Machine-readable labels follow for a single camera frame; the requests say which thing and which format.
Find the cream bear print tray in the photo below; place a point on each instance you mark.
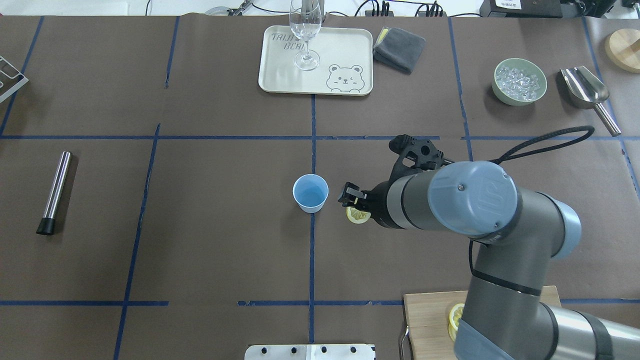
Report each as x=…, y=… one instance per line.
x=345, y=67

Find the yellow lemon slice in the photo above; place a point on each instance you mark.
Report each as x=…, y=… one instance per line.
x=454, y=316
x=356, y=216

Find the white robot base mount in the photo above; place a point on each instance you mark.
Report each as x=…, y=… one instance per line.
x=338, y=351

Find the round wooden stand base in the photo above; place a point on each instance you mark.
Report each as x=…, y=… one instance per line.
x=623, y=49

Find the clear wine glass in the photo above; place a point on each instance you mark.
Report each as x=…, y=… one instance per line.
x=305, y=20

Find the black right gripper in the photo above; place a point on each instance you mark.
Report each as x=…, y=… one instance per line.
x=379, y=202

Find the white wire cup rack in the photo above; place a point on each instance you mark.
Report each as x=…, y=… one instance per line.
x=11, y=79

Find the dark grey folded cloth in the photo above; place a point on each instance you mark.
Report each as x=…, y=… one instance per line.
x=398, y=49

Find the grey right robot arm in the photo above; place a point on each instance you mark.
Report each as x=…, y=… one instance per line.
x=520, y=231

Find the green bowl of ice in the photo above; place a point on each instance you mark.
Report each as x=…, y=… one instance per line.
x=518, y=82

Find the light blue paper cup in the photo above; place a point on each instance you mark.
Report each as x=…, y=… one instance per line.
x=310, y=192

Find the bamboo cutting board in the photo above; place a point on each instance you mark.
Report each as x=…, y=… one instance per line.
x=430, y=325

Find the steel muddler black tip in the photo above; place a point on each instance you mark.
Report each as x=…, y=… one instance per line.
x=46, y=226

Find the stainless steel ice scoop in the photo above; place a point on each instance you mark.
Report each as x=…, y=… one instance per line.
x=587, y=91

